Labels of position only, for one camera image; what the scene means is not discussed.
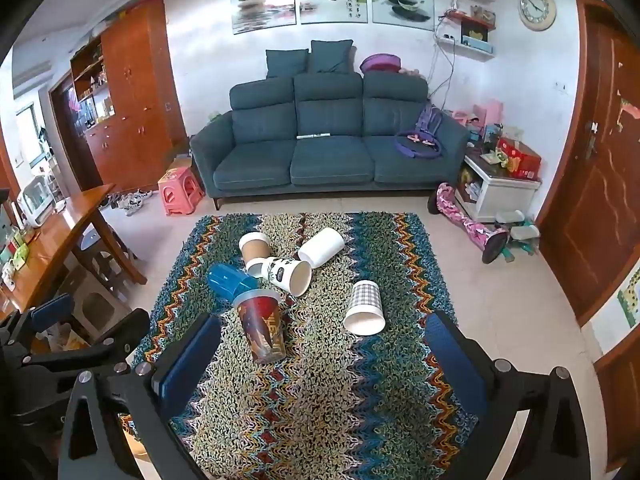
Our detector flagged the dark red printed cup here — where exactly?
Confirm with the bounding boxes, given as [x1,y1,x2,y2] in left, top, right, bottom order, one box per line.
[233,288,286,364]

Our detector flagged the blue plastic cup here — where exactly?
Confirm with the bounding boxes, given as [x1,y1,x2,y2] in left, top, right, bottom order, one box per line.
[206,263,259,304]

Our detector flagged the checkered white paper cup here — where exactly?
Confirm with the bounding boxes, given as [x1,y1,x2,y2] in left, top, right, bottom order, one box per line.
[343,280,386,337]

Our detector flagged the brown paper cup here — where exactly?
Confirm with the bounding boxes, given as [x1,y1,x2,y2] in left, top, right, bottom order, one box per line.
[239,231,271,266]

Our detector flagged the white printed paper cup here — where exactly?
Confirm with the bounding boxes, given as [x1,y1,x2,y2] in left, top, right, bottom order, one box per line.
[245,257,312,297]

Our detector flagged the plain white paper cup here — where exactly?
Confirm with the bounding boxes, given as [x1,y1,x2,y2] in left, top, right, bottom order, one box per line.
[297,228,345,269]

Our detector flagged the grey plastic stool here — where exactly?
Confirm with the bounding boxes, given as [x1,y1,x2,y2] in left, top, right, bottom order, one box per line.
[56,266,130,340]

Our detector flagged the wooden dining table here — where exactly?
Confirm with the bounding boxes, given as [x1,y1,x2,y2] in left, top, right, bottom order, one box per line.
[1,184,148,312]

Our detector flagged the white microwave oven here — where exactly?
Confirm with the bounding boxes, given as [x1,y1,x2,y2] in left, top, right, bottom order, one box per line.
[17,176,55,229]

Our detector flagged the colourful zigzag woven rug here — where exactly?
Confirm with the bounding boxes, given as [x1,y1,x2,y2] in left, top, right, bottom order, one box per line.
[134,212,477,479]

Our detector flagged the pink plastic stool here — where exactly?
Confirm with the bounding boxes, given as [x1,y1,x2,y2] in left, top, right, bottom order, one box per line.
[158,167,204,216]

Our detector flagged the pink hoverboard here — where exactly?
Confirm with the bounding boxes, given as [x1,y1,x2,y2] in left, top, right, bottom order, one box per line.
[427,182,509,264]

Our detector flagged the white side table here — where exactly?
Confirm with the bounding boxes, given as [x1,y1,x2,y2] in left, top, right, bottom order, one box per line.
[454,150,540,223]

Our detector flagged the brown wooden door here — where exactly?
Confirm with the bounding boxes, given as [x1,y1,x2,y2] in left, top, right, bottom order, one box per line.
[541,0,639,325]

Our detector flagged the red gift box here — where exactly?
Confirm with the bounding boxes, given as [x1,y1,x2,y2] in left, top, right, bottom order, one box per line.
[496,136,541,180]

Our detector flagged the purple bag on sofa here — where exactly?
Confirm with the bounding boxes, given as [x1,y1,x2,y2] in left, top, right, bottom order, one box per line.
[394,102,444,159]

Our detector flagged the wooden cabinet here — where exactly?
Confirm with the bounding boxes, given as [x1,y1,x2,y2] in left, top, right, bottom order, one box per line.
[70,0,186,192]

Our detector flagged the white remote on sofa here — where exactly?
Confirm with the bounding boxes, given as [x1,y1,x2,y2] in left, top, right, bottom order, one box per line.
[296,132,331,140]

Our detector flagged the teal three-seat sofa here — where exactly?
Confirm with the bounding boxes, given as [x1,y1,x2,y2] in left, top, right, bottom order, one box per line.
[190,72,469,202]

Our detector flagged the left teal cushion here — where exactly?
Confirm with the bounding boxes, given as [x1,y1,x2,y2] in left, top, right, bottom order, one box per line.
[266,49,309,78]

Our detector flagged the teal cushion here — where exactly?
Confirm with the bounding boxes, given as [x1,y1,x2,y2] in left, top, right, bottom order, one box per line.
[308,39,352,74]
[266,49,309,78]

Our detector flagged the purple round basket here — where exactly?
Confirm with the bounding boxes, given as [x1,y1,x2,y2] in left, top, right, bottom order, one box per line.
[359,53,401,74]

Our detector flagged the right teal cushion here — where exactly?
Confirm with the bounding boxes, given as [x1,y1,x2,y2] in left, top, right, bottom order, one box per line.
[308,39,352,74]

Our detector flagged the right stones painting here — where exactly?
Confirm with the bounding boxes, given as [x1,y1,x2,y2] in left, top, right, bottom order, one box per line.
[371,0,436,32]

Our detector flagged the wall shelf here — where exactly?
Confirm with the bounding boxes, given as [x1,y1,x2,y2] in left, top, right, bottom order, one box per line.
[434,6,496,62]

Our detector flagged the left wall painting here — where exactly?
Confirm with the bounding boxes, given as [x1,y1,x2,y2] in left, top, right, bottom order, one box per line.
[231,0,297,35]

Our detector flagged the round wall clock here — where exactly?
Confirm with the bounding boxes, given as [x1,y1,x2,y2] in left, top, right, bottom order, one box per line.
[518,0,556,32]

